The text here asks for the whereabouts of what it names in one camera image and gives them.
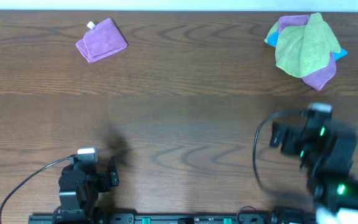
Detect light green cloth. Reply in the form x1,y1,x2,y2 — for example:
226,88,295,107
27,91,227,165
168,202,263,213
264,12,342,78

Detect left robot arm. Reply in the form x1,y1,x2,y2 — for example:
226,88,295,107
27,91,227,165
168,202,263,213
52,154,119,223

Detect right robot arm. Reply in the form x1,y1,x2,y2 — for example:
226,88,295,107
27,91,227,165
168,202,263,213
270,120,358,218

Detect purple cloth in pile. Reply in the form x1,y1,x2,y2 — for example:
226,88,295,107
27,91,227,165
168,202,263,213
277,14,337,91

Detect blue cloth in pile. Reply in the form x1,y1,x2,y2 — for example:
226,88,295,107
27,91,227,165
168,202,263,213
265,30,348,60

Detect folded purple cloth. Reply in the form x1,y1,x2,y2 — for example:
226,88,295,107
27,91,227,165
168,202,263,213
75,18,128,63

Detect left black cable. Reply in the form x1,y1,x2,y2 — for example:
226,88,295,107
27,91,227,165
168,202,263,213
0,156,74,224

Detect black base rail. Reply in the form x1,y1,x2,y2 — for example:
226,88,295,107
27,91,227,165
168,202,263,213
28,212,318,224

